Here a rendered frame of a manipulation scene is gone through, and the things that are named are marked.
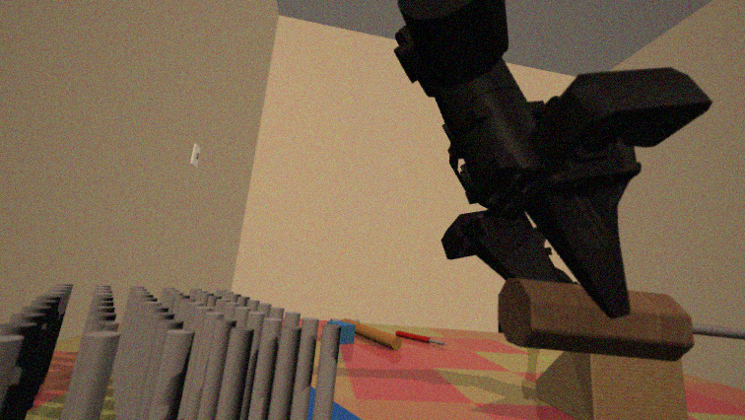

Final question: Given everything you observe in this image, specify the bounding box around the blue block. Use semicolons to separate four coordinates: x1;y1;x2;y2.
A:
327;320;356;344

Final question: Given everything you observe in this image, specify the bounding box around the red-handled screwdriver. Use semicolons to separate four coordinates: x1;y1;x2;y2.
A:
395;330;447;345

